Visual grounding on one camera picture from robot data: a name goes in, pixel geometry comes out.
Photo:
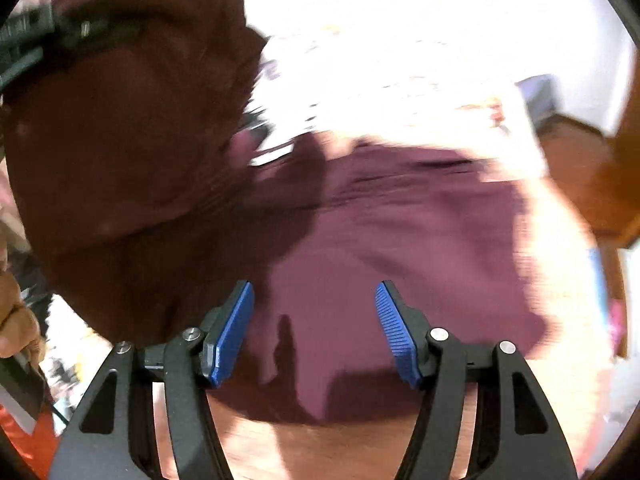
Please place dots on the person left hand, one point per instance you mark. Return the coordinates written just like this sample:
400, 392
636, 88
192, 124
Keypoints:
20, 330

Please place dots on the maroon button shirt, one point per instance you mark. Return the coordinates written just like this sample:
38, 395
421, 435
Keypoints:
133, 182

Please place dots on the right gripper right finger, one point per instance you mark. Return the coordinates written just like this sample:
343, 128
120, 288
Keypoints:
516, 436

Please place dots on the brown wooden door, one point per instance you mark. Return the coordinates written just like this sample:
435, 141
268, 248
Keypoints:
599, 175

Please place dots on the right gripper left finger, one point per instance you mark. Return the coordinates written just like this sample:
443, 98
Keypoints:
112, 433

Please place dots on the newspaper print bed blanket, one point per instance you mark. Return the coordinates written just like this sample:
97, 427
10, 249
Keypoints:
437, 75

